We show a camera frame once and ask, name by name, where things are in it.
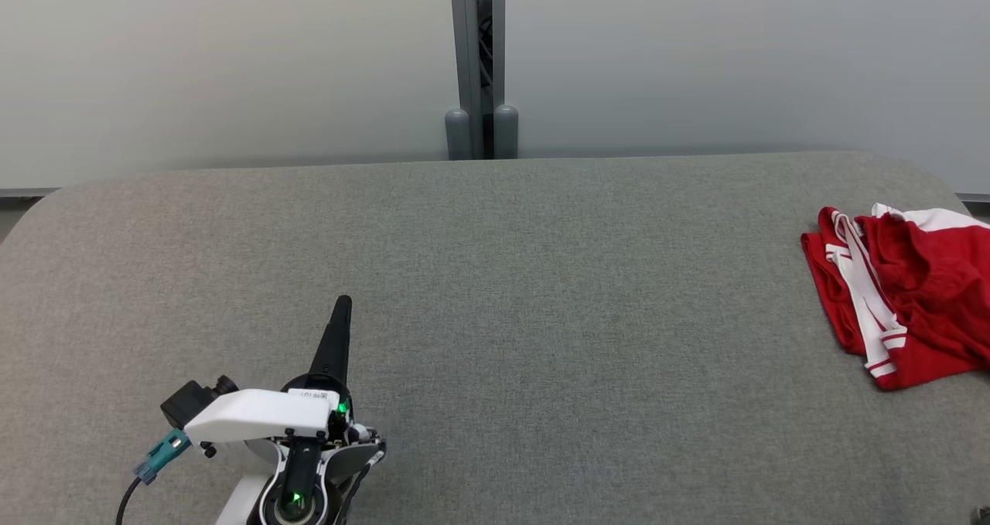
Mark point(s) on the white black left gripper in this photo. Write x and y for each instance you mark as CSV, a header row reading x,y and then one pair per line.
x,y
263,413

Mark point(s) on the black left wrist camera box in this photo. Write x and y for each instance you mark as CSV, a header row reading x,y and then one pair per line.
x,y
186,405

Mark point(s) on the red shorts with white trim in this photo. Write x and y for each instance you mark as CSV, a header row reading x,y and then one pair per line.
x,y
943,277

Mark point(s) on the red white basketball jersey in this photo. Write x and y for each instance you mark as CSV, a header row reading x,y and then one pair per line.
x,y
831,293

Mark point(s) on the grey partition post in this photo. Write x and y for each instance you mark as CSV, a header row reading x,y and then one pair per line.
x,y
465,53

